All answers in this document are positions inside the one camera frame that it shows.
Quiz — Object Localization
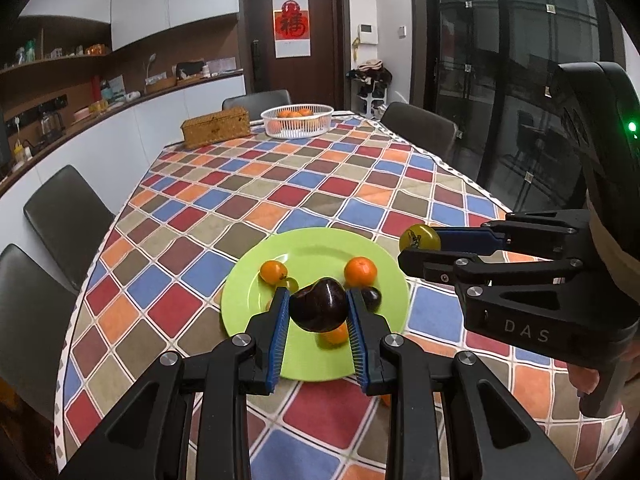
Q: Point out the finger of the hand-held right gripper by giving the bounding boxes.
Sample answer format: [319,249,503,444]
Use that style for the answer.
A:
[397,247,627,362]
[432,210,594,262]

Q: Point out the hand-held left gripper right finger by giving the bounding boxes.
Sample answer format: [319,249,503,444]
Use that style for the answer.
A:
[347,287,576,480]

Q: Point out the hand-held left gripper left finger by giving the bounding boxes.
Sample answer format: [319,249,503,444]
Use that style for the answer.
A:
[60,287,292,480]

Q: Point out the green tomato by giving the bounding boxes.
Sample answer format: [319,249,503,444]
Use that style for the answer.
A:
[399,225,442,252]

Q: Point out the green plate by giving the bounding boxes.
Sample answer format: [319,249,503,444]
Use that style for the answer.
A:
[221,227,411,382]

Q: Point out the person's right hand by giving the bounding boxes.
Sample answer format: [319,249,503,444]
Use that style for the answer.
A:
[567,365,601,399]

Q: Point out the black framed glass doors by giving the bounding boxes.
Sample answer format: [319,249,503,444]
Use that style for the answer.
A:
[409,0,618,223]

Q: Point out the dark leather chair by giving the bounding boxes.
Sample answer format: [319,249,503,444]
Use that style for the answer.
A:
[221,89,293,111]
[0,243,82,413]
[380,101,459,167]
[23,164,116,292]

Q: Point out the checkered colourful tablecloth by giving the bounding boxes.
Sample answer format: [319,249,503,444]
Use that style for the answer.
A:
[55,110,632,480]

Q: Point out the shoe rack with clothes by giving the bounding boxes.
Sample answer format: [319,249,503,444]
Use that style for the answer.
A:
[347,59,394,120]

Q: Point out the white plastic basket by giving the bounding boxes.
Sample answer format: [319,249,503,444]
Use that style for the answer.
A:
[260,104,335,140]

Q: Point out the heap of basket oranges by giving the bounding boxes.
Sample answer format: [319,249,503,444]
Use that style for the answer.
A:
[272,107,326,128]

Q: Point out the woven wicker box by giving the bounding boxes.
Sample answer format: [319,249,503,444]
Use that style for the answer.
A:
[180,106,251,150]

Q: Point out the dark brown door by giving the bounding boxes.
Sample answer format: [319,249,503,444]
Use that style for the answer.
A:
[239,0,349,112]

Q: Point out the white sideboard counter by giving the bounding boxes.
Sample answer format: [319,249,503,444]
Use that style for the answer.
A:
[0,72,247,197]

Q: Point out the glass kettle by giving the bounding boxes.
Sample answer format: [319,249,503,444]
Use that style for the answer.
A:
[37,109,67,139]

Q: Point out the white upper cabinets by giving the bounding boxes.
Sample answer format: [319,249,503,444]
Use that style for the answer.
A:
[19,0,239,52]

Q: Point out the red and white wall poster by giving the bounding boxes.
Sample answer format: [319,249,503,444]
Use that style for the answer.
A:
[272,0,312,59]

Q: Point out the wooden wall shelf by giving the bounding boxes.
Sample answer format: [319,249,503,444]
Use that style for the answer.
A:
[0,25,114,83]

